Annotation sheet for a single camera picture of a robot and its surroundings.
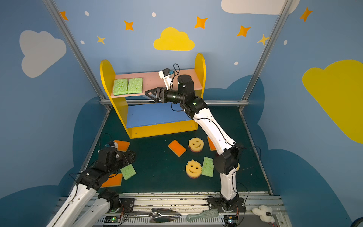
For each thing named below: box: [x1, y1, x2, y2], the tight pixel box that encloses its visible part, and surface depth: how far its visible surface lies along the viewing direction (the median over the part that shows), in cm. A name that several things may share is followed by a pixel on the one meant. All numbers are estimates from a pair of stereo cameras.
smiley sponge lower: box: [185, 158, 202, 179], surface depth 87 cm
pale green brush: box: [186, 208, 219, 222], surface depth 73 cm
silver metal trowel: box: [123, 208, 182, 223], surface depth 72 cm
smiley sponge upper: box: [188, 137, 205, 153], surface depth 98 cm
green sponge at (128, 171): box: [120, 163, 137, 181], surface depth 86 cm
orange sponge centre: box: [167, 139, 187, 158], surface depth 98 cm
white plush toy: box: [251, 204, 276, 223], surface depth 72 cm
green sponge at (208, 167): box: [201, 156, 215, 178], surface depth 88 cm
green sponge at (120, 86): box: [113, 78, 129, 97], surface depth 73 cm
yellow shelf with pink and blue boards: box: [99, 53, 207, 140], surface depth 76 cm
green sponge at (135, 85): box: [127, 77, 143, 95], surface depth 75 cm
